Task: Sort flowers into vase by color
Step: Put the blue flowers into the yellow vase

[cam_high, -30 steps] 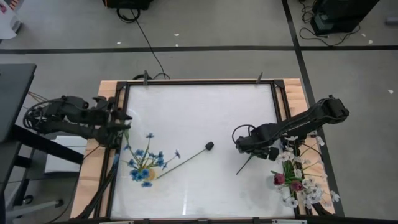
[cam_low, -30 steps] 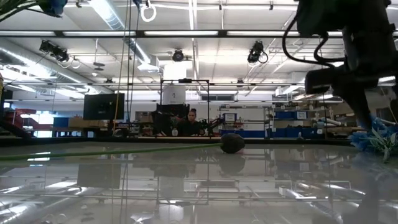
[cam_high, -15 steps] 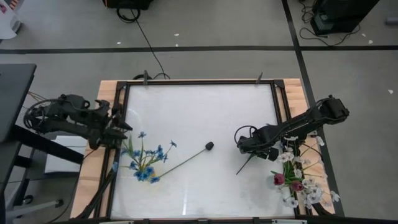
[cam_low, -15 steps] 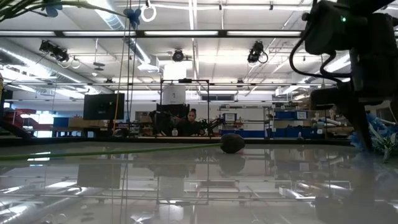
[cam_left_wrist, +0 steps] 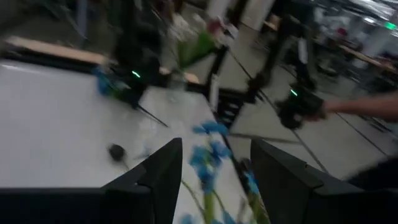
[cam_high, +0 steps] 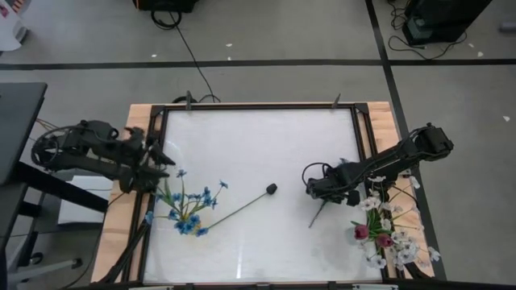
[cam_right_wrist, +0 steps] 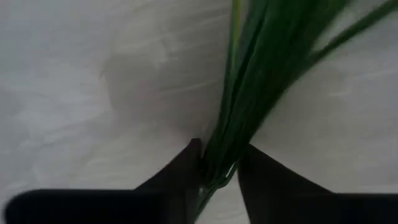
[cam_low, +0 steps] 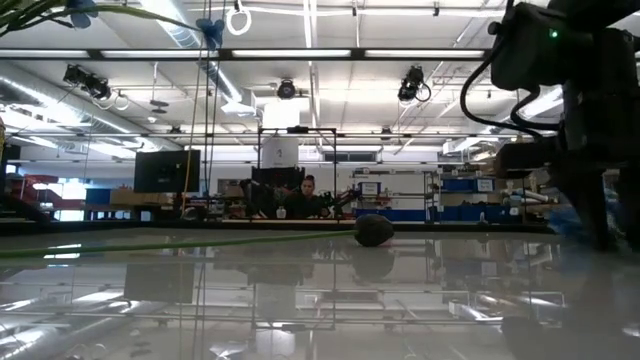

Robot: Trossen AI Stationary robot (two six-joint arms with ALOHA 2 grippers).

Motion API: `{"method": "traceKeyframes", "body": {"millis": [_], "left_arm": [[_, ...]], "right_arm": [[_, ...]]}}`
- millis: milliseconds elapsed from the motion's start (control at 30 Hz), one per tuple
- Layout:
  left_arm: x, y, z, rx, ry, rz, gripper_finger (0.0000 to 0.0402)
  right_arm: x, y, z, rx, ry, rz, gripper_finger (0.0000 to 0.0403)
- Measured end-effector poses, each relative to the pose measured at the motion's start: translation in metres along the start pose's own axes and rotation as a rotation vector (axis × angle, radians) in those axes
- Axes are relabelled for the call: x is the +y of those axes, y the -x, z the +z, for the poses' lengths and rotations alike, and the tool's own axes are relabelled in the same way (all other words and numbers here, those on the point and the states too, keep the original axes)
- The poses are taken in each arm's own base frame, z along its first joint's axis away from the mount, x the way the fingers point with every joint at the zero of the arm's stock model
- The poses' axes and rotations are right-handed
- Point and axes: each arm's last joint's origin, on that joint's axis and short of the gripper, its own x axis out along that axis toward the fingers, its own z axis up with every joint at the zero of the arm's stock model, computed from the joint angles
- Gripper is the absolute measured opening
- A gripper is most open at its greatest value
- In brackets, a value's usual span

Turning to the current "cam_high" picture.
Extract black tulip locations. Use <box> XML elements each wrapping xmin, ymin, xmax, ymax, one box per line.
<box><xmin>207</xmin><ymin>182</ymin><xmax>279</xmax><ymax>230</ymax></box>

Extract black table frame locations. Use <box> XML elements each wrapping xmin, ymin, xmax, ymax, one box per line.
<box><xmin>96</xmin><ymin>101</ymin><xmax>435</xmax><ymax>285</ymax></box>

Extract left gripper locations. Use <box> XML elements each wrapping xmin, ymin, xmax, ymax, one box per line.
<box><xmin>120</xmin><ymin>126</ymin><xmax>177</xmax><ymax>194</ymax></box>

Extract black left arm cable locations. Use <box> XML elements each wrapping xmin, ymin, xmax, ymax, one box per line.
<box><xmin>30</xmin><ymin>122</ymin><xmax>122</xmax><ymax>172</ymax></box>

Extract black desk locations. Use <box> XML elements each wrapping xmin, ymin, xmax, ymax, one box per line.
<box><xmin>0</xmin><ymin>82</ymin><xmax>110</xmax><ymax>290</ymax></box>

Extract black floor cable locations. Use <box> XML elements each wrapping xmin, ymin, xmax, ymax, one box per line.
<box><xmin>150</xmin><ymin>8</ymin><xmax>222</xmax><ymax>104</ymax></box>

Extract white flower bunch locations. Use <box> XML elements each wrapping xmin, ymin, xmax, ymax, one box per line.
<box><xmin>356</xmin><ymin>223</ymin><xmax>443</xmax><ymax>271</ymax></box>
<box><xmin>357</xmin><ymin>175</ymin><xmax>422</xmax><ymax>233</ymax></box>

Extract black equipment case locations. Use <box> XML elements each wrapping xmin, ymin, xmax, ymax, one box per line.
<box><xmin>402</xmin><ymin>0</ymin><xmax>493</xmax><ymax>47</ymax></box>

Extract white flat box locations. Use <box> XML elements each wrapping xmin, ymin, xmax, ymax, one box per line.
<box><xmin>57</xmin><ymin>175</ymin><xmax>114</xmax><ymax>226</ymax></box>

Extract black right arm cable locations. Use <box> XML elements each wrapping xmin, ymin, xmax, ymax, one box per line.
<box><xmin>301</xmin><ymin>124</ymin><xmax>432</xmax><ymax>191</ymax></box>

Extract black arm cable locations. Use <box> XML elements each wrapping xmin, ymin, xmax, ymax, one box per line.
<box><xmin>30</xmin><ymin>122</ymin><xmax>122</xmax><ymax>172</ymax></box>
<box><xmin>301</xmin><ymin>124</ymin><xmax>432</xmax><ymax>191</ymax></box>

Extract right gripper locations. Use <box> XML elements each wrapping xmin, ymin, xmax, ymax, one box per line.
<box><xmin>306</xmin><ymin>162</ymin><xmax>363</xmax><ymax>208</ymax></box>

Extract coloured wires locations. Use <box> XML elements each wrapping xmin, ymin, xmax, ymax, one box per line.
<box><xmin>27</xmin><ymin>118</ymin><xmax>61</xmax><ymax>142</ymax></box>

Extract grey chair base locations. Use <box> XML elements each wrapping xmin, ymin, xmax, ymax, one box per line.
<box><xmin>6</xmin><ymin>241</ymin><xmax>85</xmax><ymax>288</ymax></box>

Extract black computer case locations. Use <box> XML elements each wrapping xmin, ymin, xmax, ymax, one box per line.
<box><xmin>132</xmin><ymin>0</ymin><xmax>199</xmax><ymax>13</ymax></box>

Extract blue flower bunch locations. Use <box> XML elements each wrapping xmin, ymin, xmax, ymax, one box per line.
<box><xmin>307</xmin><ymin>156</ymin><xmax>351</xmax><ymax>230</ymax></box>
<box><xmin>144</xmin><ymin>168</ymin><xmax>230</xmax><ymax>238</ymax></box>

